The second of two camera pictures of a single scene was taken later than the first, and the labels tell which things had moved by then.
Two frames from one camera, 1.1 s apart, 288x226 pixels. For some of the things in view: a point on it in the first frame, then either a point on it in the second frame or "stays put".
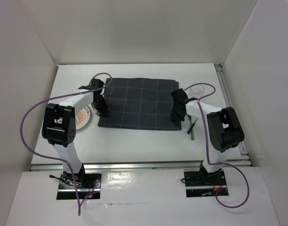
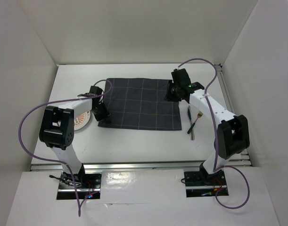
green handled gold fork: (192, 127) stays put
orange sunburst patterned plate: (82, 118) stays put
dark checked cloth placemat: (139, 103) stays put
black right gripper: (175, 117) → (168, 96)
